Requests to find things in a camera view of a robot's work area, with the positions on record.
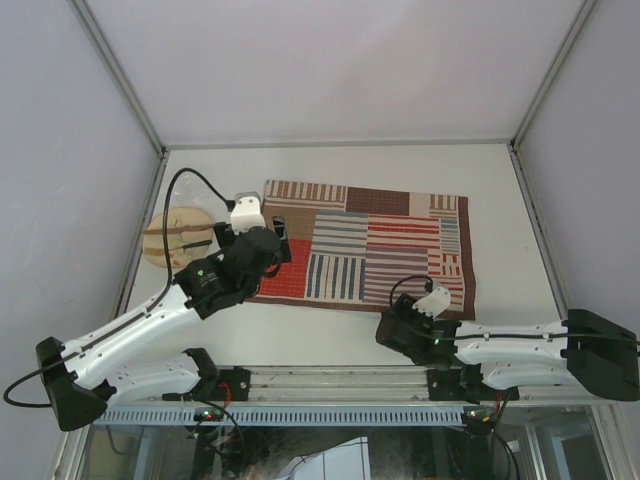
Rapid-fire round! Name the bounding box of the patchwork striped placemat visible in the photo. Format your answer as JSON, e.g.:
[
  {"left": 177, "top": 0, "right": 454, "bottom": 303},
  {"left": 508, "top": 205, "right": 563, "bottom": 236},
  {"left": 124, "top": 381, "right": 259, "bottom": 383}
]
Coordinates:
[{"left": 254, "top": 180, "right": 476, "bottom": 320}]

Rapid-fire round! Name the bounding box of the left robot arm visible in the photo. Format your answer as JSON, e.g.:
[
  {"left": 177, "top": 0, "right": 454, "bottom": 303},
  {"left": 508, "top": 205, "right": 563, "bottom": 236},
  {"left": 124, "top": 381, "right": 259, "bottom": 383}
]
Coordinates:
[{"left": 36, "top": 216, "right": 291, "bottom": 432}]

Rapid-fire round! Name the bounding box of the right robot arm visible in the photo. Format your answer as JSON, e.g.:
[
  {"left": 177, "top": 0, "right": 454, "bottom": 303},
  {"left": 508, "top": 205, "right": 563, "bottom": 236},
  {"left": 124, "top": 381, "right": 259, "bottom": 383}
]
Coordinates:
[{"left": 375, "top": 294, "right": 639, "bottom": 402}]

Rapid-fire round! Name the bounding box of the round wooden plate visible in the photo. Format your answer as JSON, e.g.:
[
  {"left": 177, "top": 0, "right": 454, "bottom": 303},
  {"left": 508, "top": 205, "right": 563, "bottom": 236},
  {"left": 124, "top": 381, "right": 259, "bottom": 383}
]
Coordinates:
[{"left": 142, "top": 207, "right": 214, "bottom": 270}]

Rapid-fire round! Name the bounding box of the brown wooden knife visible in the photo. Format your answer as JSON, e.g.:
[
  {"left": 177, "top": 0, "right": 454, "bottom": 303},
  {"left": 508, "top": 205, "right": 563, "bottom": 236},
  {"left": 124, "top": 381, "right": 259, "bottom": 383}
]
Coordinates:
[{"left": 142, "top": 224, "right": 214, "bottom": 235}]

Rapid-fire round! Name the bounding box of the clear glass cup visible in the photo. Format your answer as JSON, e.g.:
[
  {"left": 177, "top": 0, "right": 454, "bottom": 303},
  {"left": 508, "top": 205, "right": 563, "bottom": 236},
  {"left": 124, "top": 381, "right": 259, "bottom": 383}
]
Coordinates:
[{"left": 170, "top": 172, "right": 210, "bottom": 208}]

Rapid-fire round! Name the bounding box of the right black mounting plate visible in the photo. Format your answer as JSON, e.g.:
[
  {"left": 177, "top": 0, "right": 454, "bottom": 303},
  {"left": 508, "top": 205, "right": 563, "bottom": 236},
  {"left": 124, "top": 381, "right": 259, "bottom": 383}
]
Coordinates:
[{"left": 426, "top": 369, "right": 466, "bottom": 402}]

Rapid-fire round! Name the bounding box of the black mounting plate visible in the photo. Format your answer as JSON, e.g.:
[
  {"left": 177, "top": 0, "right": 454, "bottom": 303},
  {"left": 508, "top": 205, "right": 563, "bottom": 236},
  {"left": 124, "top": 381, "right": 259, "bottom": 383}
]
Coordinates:
[
  {"left": 212, "top": 366, "right": 251, "bottom": 402},
  {"left": 426, "top": 369, "right": 466, "bottom": 402}
]

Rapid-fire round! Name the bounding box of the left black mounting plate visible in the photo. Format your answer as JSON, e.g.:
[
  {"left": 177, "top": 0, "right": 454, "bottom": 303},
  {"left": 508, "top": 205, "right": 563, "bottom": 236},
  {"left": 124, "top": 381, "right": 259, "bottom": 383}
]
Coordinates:
[{"left": 212, "top": 366, "right": 251, "bottom": 402}]

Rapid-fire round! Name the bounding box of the dark handled fork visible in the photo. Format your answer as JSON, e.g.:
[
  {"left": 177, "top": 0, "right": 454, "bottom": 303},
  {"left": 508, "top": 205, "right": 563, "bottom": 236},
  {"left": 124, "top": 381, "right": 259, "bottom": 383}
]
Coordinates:
[{"left": 168, "top": 240, "right": 213, "bottom": 251}]

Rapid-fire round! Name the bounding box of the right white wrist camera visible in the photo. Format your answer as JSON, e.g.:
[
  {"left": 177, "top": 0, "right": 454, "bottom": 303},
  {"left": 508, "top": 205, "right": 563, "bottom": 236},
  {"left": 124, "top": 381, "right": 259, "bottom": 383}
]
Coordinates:
[{"left": 412, "top": 284, "right": 451, "bottom": 319}]

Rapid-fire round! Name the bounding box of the aluminium front rail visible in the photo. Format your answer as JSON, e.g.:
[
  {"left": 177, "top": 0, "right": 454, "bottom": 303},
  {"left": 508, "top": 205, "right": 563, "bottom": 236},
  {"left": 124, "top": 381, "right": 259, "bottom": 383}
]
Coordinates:
[{"left": 74, "top": 364, "right": 621, "bottom": 402}]

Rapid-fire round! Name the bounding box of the perforated blue cable tray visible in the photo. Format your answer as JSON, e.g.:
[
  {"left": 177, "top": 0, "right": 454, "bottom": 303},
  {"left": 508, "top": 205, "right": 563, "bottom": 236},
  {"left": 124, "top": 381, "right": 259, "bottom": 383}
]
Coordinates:
[{"left": 94, "top": 405, "right": 464, "bottom": 427}]

